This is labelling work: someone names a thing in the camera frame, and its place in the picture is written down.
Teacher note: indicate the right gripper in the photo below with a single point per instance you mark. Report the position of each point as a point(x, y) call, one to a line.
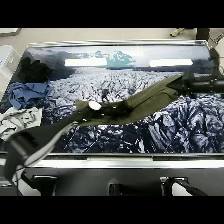
point(190, 83)

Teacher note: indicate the olive green garment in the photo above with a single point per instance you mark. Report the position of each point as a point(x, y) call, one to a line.
point(150, 99)

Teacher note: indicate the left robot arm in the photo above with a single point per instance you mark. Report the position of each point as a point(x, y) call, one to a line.
point(30, 145)

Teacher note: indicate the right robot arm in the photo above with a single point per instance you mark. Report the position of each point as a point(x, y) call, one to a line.
point(210, 85)

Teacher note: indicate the person's legs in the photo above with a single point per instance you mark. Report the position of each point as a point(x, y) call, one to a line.
point(176, 32)

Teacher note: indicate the black garment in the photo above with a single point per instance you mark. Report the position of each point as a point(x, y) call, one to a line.
point(33, 70)

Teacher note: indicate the blue garment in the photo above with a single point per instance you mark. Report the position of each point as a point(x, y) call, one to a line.
point(25, 94)

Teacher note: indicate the white garment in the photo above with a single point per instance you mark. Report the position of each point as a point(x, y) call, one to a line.
point(16, 121)

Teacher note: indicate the white box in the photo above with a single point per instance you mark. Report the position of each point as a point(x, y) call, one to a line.
point(7, 63)

